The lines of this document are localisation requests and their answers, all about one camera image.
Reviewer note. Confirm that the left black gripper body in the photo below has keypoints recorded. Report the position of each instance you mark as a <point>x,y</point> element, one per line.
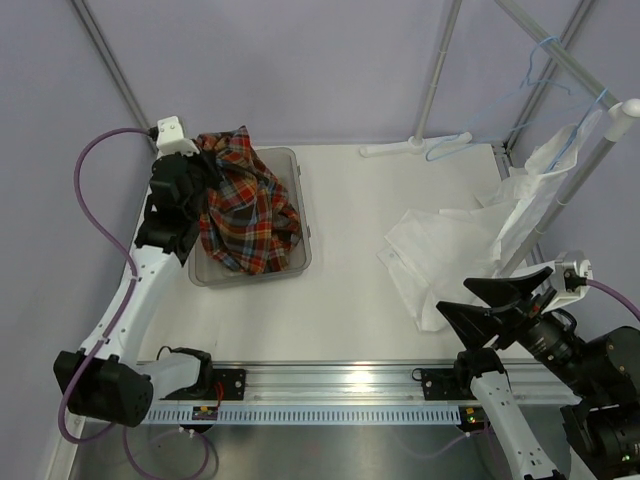
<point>202,170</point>

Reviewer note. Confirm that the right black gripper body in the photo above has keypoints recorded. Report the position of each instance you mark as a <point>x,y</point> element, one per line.
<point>525,312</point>

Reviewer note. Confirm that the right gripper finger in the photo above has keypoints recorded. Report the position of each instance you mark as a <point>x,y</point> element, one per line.
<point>478,327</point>
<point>497,292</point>

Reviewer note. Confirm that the red plaid shirt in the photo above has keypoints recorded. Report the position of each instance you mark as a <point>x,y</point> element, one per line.
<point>249,225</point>

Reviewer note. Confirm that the white shirt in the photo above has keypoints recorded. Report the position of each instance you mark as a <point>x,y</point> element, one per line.
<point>428,256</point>

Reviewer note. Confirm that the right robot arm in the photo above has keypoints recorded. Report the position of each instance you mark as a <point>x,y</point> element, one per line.
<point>521,348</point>

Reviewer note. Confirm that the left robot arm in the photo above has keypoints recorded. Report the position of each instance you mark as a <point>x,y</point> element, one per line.
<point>102,380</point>

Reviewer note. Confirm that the white clothes rack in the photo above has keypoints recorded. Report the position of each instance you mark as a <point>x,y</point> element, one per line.
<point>623,116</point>

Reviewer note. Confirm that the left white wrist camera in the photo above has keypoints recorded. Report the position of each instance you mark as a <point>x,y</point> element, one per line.
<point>170,138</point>

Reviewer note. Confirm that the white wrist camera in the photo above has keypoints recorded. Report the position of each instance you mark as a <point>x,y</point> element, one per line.
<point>170,138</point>
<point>571,271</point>

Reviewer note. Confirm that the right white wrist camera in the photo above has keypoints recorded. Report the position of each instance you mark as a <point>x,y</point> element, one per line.
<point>571,271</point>

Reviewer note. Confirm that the left aluminium frame post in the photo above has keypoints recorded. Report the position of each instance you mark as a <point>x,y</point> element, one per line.
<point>99,41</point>

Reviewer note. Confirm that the aluminium frame post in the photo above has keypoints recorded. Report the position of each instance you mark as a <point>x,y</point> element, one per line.
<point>570,34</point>
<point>99,41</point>

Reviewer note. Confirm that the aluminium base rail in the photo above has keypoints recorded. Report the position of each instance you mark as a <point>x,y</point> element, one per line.
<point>378,383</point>

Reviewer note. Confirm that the white slotted cable duct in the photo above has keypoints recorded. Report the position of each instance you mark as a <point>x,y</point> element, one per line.
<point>304,415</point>

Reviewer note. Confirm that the right aluminium frame post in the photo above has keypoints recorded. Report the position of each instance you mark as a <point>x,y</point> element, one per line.
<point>570,34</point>

